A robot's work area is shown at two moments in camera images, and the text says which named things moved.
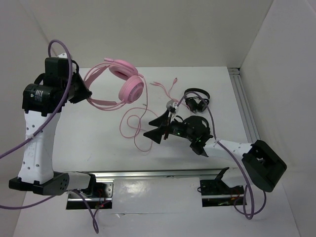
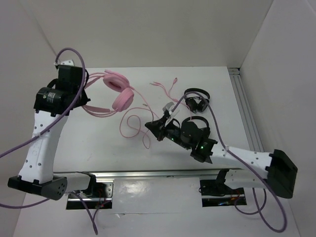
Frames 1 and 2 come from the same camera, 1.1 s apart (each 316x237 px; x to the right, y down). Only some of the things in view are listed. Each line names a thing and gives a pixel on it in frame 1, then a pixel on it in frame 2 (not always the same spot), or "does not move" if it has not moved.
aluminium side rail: x=247 y=118 does not move
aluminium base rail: x=108 y=177 does not move
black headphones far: x=197 y=99 does not move
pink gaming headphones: x=132 y=86 → x=117 y=83
